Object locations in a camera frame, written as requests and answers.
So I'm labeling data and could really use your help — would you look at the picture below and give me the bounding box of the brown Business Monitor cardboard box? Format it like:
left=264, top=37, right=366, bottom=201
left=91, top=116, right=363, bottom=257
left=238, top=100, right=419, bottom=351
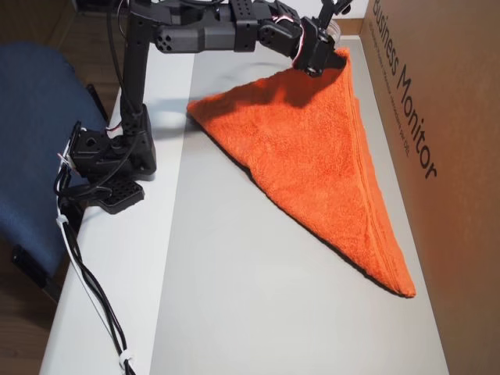
left=361, top=0, right=500, bottom=375

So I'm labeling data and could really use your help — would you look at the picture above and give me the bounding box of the black and white cable bundle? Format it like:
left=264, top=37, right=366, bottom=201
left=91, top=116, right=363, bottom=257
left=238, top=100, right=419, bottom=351
left=56, top=167, right=136, bottom=375

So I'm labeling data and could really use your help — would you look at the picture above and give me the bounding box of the black perforated clamp plate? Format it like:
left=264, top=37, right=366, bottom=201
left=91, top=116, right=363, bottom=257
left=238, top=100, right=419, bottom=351
left=97, top=177, right=146, bottom=215

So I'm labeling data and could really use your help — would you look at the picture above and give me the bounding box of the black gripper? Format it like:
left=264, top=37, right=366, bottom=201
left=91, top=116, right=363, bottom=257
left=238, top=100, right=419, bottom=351
left=291, top=17, right=348, bottom=77

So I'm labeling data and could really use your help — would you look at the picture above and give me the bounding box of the orange terry towel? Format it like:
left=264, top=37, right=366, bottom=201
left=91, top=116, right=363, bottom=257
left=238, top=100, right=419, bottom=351
left=186, top=46, right=417, bottom=301

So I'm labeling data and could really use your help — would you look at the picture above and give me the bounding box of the black square wrist camera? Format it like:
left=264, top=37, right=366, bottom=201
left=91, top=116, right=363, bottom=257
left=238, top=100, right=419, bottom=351
left=316, top=0, right=352, bottom=28

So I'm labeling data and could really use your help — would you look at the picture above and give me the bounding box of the grey table mat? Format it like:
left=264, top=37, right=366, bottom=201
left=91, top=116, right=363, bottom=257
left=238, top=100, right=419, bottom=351
left=150, top=37, right=450, bottom=375

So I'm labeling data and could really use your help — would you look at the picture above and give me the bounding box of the black power cable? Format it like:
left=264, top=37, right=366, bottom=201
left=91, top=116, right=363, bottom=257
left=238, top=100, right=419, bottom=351
left=58, top=187, right=138, bottom=375

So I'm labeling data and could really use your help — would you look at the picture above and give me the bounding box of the black camera cable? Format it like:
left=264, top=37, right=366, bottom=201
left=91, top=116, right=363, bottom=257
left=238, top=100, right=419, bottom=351
left=54, top=0, right=138, bottom=375

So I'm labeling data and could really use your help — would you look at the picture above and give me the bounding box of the blue office chair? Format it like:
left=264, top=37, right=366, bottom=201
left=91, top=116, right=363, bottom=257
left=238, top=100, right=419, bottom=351
left=0, top=41, right=110, bottom=304

